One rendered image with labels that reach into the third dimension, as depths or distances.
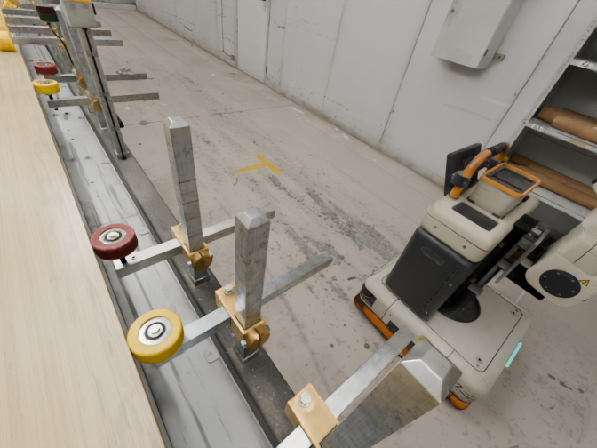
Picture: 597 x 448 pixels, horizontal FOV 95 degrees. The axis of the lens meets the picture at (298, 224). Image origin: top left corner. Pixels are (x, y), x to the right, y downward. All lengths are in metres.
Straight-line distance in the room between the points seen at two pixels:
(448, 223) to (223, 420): 0.92
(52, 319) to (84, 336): 0.06
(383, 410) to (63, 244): 0.63
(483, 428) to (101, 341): 1.57
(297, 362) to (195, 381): 0.77
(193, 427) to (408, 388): 0.57
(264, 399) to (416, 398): 0.46
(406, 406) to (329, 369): 1.23
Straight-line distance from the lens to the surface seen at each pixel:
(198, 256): 0.70
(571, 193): 2.60
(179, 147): 0.55
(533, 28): 2.89
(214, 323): 0.58
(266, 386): 0.69
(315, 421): 0.52
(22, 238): 0.76
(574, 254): 1.24
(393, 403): 0.29
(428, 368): 0.24
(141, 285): 0.95
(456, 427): 1.66
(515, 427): 1.84
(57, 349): 0.57
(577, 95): 2.81
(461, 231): 1.13
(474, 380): 1.46
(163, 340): 0.51
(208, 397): 0.77
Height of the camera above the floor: 1.36
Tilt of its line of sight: 41 degrees down
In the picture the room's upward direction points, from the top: 11 degrees clockwise
